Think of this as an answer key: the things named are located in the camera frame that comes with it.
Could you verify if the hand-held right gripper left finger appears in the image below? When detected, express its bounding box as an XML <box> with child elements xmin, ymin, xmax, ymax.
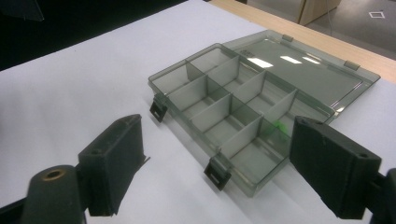
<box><xmin>78</xmin><ymin>114</ymin><xmax>148</xmax><ymax>217</ymax></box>

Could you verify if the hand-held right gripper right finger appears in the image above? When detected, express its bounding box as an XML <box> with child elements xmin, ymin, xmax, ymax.
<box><xmin>289</xmin><ymin>116</ymin><xmax>382</xmax><ymax>220</ymax></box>

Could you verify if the small green block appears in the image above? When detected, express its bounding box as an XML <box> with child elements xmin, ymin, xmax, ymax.
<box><xmin>267</xmin><ymin>120</ymin><xmax>290</xmax><ymax>142</ymax></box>

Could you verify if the transparent grey compartment box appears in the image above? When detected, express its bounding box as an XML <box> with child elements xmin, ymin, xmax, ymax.
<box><xmin>148</xmin><ymin>29</ymin><xmax>381</xmax><ymax>199</ymax></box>

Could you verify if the white table sheet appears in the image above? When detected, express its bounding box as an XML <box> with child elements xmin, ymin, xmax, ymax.
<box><xmin>0</xmin><ymin>0</ymin><xmax>396</xmax><ymax>224</ymax></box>

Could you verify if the beige wooden desk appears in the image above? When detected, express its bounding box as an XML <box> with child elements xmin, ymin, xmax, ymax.
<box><xmin>297</xmin><ymin>0</ymin><xmax>341</xmax><ymax>26</ymax></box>

